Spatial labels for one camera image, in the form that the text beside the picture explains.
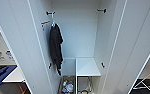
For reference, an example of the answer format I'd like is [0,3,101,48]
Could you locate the white wardrobe door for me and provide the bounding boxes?
[103,0,150,94]
[0,0,49,94]

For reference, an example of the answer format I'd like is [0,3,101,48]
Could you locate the white wardrobe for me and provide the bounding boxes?
[25,0,139,94]

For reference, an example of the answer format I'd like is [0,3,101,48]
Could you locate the black garment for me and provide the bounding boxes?
[48,23,65,77]

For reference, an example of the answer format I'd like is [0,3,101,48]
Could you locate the white wardrobe shelf bench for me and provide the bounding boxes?
[74,57,102,94]

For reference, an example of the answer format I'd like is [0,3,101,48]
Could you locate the dark wardrobe fitting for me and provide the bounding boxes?
[47,62,53,70]
[100,61,106,69]

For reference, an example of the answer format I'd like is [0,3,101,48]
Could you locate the white clothes hanger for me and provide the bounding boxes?
[50,12,58,29]

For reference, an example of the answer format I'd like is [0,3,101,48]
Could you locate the yellow green small item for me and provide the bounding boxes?
[62,79,69,86]

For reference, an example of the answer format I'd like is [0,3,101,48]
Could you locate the brown storage box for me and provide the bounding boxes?
[58,75,77,94]

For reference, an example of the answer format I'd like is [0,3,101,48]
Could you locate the orange tag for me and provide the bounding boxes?
[40,20,51,26]

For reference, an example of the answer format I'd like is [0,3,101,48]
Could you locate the white bottle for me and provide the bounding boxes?
[65,83,75,93]

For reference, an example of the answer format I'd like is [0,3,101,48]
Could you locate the black wardrobe hook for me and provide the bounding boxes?
[45,10,57,17]
[96,7,108,14]

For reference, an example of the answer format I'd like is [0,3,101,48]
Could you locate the orange table legs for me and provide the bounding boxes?
[18,82,28,94]

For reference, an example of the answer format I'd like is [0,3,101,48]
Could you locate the white folding table top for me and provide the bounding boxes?
[2,66,26,84]

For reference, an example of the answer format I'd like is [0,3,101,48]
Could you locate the blue cloth bag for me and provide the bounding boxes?
[0,65,17,91]

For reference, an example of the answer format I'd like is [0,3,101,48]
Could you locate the pale wire frame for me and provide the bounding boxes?
[77,76,94,94]

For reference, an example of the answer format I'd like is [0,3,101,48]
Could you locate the blue white wall sticker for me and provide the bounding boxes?
[4,49,16,62]

